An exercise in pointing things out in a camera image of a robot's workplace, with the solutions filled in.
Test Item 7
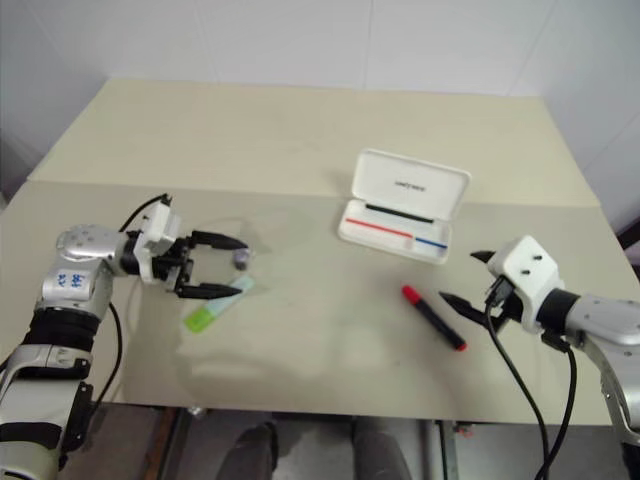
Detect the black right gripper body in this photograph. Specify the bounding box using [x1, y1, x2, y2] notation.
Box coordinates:
[482, 276, 522, 327]

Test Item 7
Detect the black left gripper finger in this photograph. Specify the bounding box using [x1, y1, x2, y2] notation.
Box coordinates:
[177, 282, 243, 301]
[191, 230, 250, 252]

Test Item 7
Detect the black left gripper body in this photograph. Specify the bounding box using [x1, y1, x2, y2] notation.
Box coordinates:
[148, 233, 200, 298]

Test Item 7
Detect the white open pencil case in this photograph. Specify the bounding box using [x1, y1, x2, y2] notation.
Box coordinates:
[335, 147, 473, 267]

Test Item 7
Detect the black marker with red cap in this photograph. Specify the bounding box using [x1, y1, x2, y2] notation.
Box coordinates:
[401, 284, 469, 353]

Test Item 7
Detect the thin black pen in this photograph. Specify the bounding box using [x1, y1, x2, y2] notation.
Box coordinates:
[364, 201, 433, 225]

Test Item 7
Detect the dark rounded shape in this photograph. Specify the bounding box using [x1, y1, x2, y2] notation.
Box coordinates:
[233, 421, 280, 480]

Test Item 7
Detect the grey rounded shape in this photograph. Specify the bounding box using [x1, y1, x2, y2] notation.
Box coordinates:
[348, 416, 397, 480]

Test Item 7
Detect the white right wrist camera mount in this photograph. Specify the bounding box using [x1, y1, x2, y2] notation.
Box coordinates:
[486, 234, 567, 335]

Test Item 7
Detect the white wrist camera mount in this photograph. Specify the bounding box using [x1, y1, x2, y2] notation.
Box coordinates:
[130, 199, 184, 287]
[486, 234, 567, 335]

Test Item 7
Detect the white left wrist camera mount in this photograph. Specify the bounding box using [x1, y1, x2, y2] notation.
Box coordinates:
[130, 199, 184, 287]

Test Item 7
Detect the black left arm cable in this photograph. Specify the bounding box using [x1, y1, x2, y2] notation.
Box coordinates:
[92, 192, 176, 407]

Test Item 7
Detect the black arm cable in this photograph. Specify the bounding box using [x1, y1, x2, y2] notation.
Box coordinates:
[92, 192, 176, 407]
[485, 292, 579, 480]

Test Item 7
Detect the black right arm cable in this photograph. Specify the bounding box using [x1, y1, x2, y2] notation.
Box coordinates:
[485, 292, 579, 480]

